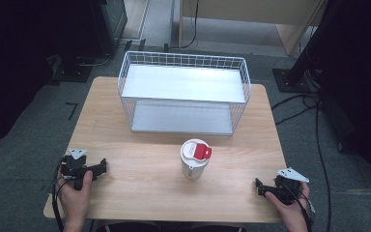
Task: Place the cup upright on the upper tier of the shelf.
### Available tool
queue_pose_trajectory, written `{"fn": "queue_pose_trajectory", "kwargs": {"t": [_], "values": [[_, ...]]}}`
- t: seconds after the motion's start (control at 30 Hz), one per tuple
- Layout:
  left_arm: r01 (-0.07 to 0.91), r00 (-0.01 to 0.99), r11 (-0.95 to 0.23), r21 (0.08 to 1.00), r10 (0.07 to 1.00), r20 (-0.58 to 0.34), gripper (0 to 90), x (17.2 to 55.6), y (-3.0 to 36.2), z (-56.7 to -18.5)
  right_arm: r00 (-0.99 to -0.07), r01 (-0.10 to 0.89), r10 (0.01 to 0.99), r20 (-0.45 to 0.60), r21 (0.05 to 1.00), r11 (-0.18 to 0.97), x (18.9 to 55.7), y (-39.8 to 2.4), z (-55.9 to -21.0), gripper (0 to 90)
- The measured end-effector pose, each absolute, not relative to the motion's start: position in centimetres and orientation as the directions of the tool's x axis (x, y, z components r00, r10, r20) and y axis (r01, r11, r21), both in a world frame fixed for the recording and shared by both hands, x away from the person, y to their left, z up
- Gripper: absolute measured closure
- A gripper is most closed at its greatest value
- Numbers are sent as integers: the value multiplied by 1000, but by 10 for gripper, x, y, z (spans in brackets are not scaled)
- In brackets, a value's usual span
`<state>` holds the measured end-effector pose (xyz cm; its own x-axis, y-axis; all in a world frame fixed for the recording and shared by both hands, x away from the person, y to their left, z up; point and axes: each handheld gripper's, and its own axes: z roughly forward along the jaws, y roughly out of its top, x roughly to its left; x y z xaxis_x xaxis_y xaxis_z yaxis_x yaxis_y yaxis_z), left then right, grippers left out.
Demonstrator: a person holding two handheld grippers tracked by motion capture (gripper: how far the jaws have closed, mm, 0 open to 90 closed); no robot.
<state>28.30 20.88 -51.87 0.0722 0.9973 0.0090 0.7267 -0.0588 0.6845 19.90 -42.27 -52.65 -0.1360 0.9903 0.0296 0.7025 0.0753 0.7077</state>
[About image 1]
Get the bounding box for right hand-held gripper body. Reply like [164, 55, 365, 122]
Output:
[270, 166, 310, 206]

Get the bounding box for black stand with base plate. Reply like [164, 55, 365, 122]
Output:
[271, 0, 349, 95]

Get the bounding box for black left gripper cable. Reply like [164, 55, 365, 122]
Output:
[51, 156, 68, 232]

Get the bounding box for black floor cable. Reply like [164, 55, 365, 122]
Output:
[271, 92, 333, 232]

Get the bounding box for person's left hand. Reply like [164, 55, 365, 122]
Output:
[56, 167, 95, 227]

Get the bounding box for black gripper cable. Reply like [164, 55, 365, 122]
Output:
[51, 156, 68, 232]
[278, 176, 317, 232]

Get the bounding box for person's right hand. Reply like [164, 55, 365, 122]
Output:
[264, 182, 312, 232]

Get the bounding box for dark cabinet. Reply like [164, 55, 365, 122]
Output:
[88, 0, 128, 56]

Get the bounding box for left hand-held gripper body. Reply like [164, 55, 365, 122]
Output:
[60, 147, 93, 191]

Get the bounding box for black hanging cable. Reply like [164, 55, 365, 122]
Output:
[179, 0, 201, 50]

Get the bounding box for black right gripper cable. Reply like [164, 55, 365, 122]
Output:
[278, 176, 317, 232]

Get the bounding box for black floor base plate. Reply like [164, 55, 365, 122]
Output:
[51, 53, 94, 83]

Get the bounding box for white cup with red lid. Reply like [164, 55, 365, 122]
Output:
[180, 138, 214, 181]

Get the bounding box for wooden furniture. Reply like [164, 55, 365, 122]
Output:
[178, 0, 328, 56]

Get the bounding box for white wire shelf rack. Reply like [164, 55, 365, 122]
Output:
[117, 50, 252, 137]

